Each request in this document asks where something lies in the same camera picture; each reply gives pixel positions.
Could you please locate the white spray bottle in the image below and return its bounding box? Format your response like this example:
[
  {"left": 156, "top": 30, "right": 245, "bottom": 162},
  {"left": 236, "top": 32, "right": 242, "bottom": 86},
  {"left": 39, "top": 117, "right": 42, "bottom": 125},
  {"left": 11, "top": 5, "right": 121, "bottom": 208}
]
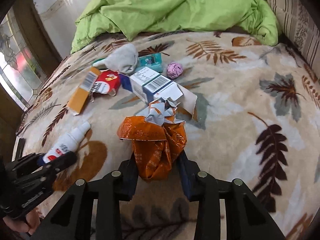
[{"left": 42, "top": 121, "right": 91, "bottom": 164}]

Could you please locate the orange carton box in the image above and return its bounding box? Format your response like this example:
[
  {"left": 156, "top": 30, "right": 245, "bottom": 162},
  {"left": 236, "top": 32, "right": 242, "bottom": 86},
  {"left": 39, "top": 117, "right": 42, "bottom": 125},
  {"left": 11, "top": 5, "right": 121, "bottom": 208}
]
[{"left": 66, "top": 67, "right": 100, "bottom": 115}]

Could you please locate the orange wrapper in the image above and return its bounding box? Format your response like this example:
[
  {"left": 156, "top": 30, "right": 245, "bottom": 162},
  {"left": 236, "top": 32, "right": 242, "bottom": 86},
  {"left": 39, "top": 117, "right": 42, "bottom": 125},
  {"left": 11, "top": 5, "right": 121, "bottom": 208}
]
[{"left": 117, "top": 98, "right": 187, "bottom": 181}]

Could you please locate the white blue medicine box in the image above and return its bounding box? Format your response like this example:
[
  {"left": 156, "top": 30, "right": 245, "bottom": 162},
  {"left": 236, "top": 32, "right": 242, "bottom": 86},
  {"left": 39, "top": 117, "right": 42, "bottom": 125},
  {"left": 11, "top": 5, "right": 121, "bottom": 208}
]
[{"left": 119, "top": 67, "right": 197, "bottom": 116}]

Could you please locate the white sock green cuff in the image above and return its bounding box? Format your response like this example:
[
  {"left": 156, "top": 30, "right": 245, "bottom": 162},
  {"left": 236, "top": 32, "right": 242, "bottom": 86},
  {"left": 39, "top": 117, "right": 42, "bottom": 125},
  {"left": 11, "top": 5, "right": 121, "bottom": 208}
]
[{"left": 92, "top": 43, "right": 138, "bottom": 75}]

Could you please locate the teal tissue pack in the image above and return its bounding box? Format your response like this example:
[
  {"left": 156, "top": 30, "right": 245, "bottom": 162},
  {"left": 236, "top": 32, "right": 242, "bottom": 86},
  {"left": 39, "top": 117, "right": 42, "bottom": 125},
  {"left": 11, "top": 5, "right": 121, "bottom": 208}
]
[{"left": 135, "top": 53, "right": 163, "bottom": 73}]

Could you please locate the left hand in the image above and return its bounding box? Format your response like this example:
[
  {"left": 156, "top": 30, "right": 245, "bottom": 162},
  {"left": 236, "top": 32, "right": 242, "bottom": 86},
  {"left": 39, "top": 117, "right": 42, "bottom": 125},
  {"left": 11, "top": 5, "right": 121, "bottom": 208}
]
[{"left": 3, "top": 209, "right": 40, "bottom": 235}]

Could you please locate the stained glass door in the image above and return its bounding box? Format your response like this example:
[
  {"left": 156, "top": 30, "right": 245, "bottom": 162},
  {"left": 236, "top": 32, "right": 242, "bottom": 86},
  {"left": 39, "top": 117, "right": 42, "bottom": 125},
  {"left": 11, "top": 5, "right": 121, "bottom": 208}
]
[{"left": 1, "top": 9, "right": 47, "bottom": 111}]

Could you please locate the red white cigarette box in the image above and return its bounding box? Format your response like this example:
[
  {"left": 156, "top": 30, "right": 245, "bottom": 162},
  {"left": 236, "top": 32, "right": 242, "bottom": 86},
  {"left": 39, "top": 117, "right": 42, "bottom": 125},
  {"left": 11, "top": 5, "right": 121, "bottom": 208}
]
[{"left": 89, "top": 69, "right": 120, "bottom": 102}]

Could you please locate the leaf pattern blanket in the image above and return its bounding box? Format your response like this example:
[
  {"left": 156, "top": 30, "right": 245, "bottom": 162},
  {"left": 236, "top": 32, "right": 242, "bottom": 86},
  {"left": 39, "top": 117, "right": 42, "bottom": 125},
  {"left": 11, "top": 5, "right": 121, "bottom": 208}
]
[{"left": 22, "top": 33, "right": 319, "bottom": 239}]

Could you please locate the crumpled pink paper ball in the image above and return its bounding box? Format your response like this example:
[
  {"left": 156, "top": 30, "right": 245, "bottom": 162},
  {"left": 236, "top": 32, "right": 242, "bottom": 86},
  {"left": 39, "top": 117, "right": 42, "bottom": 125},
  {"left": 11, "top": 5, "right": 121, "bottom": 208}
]
[{"left": 167, "top": 62, "right": 183, "bottom": 79}]

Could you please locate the green duvet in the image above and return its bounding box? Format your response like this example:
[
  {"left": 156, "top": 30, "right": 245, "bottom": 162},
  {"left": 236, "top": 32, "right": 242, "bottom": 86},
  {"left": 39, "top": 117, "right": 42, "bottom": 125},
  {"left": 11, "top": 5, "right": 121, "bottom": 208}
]
[{"left": 71, "top": 0, "right": 279, "bottom": 52}]

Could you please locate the striped beige pillow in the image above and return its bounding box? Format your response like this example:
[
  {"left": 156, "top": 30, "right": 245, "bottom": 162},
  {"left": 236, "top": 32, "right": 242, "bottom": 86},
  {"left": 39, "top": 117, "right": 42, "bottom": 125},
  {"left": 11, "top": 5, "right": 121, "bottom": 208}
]
[{"left": 267, "top": 0, "right": 319, "bottom": 81}]

